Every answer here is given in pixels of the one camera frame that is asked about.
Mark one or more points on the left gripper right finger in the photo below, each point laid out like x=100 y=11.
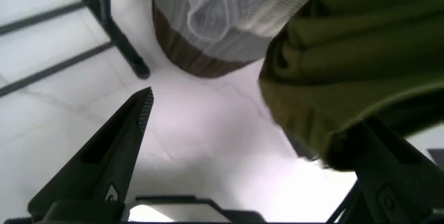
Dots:
x=399 y=175

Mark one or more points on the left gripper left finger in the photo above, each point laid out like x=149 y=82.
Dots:
x=104 y=168

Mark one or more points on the green printed t-shirt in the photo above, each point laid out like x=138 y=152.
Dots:
x=347 y=43

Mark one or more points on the black clothes rack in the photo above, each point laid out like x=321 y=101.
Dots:
x=118 y=40

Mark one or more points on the white laundry basket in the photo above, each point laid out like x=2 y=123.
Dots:
x=166 y=16

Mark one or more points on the pale grey shorts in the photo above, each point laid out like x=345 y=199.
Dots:
x=215 y=9

